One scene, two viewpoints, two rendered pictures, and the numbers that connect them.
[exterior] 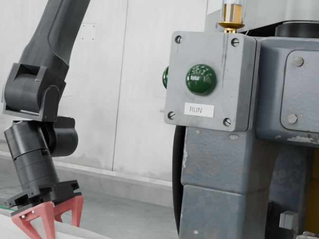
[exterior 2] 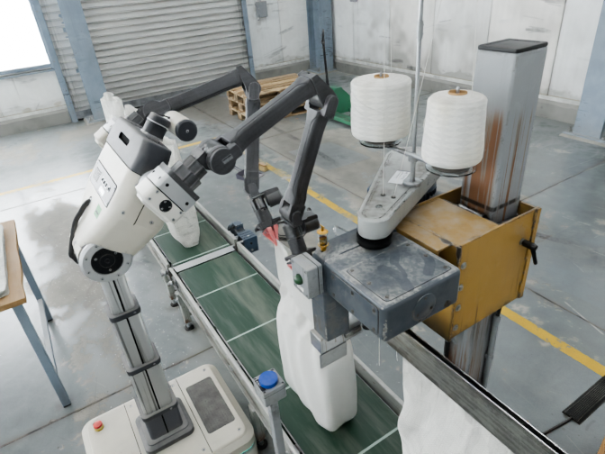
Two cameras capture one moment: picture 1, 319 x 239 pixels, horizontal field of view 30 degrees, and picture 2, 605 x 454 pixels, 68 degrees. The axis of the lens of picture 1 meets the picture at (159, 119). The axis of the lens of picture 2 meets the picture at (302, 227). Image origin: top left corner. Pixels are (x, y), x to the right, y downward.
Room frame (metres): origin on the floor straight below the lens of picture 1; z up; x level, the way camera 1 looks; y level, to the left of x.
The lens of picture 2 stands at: (-0.22, -0.52, 1.97)
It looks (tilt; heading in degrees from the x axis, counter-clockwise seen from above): 30 degrees down; 31
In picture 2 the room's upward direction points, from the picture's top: 5 degrees counter-clockwise
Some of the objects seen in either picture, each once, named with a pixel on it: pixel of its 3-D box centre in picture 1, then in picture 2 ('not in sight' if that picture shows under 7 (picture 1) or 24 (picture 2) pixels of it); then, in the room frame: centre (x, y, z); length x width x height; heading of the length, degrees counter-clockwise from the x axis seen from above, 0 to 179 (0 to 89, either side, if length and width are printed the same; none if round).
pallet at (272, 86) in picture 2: not in sight; (272, 88); (5.63, 3.31, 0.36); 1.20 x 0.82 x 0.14; 147
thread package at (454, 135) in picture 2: not in sight; (454, 127); (0.85, -0.32, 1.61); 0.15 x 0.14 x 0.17; 61
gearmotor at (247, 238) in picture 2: not in sight; (239, 235); (1.89, 1.27, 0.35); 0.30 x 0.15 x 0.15; 61
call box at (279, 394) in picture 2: not in sight; (269, 387); (0.56, 0.12, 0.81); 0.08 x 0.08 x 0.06; 61
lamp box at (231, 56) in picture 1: (212, 81); (307, 275); (0.58, -0.05, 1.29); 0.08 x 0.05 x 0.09; 61
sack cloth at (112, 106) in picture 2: not in sight; (122, 135); (2.43, 2.88, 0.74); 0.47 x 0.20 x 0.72; 63
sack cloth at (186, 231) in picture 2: not in sight; (172, 186); (1.73, 1.64, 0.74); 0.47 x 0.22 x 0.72; 59
